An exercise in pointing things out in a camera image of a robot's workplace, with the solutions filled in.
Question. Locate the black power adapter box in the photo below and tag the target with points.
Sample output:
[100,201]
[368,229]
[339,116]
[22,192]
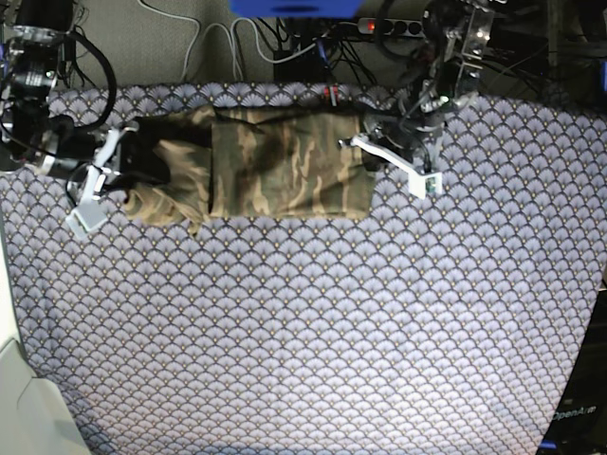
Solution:
[305,68]

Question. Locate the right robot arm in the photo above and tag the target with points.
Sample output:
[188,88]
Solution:
[31,60]

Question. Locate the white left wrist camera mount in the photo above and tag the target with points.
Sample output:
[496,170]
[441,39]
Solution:
[421,184]

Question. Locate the red table clamp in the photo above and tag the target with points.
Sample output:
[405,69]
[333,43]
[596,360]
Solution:
[331,94]

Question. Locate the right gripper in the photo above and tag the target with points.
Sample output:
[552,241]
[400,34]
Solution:
[56,147]

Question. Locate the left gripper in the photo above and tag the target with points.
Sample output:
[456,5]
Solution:
[414,132]

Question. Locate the black OpenArm box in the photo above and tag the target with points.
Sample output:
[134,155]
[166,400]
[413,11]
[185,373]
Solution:
[579,423]

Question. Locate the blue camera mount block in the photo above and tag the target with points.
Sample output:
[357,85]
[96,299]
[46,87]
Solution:
[296,8]

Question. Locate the black power strip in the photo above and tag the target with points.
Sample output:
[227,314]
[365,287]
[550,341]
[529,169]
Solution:
[391,28]

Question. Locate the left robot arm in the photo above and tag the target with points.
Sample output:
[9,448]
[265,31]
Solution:
[442,76]

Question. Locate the camouflage T-shirt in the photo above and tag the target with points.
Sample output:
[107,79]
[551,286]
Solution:
[253,162]

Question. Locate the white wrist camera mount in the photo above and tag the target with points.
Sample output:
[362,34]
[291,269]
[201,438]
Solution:
[421,184]
[88,214]

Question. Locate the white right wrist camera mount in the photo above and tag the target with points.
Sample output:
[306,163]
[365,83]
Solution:
[88,214]

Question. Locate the blue fan-pattern tablecloth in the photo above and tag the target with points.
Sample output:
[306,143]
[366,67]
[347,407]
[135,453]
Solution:
[449,325]

